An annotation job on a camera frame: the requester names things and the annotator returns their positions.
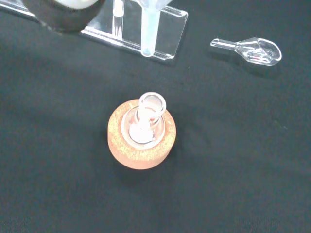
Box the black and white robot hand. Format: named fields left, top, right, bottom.
left=23, top=0, right=107, bottom=33

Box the clear acrylic funnel stand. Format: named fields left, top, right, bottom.
left=0, top=0, right=189, bottom=64

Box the clear glass weighing funnel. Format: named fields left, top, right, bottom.
left=209, top=37, right=283, bottom=67

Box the clear round-bottom flask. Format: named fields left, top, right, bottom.
left=121, top=91, right=167, bottom=148

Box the black bench cloth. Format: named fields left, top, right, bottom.
left=0, top=0, right=311, bottom=233

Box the cork ring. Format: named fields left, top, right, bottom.
left=107, top=99, right=177, bottom=170

